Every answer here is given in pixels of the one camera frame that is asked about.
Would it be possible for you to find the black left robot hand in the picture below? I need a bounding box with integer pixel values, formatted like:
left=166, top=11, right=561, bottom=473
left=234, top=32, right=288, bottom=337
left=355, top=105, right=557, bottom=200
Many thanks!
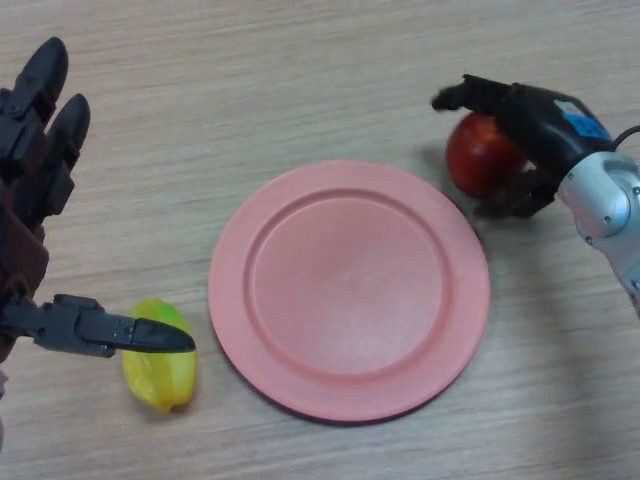
left=0, top=36, right=196, bottom=401

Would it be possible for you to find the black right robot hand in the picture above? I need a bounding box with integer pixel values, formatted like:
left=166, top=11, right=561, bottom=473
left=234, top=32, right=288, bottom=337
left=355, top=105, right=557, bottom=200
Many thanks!
left=430, top=73, right=614, bottom=221

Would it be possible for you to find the yellow starfruit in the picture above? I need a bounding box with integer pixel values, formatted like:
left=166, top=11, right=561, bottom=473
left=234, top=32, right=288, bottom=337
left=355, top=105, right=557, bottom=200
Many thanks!
left=121, top=297, right=197, bottom=415

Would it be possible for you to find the red apple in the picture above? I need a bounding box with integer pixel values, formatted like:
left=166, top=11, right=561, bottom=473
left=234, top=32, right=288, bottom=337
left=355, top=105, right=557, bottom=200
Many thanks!
left=445, top=112, right=529, bottom=197

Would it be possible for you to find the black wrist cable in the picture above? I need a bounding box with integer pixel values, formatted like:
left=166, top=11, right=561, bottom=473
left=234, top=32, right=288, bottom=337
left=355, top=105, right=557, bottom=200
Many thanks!
left=610, top=125, right=640, bottom=151

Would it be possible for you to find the pink round plate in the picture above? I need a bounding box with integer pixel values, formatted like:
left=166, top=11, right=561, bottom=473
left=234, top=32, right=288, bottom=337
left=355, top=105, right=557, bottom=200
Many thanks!
left=208, top=159, right=492, bottom=426

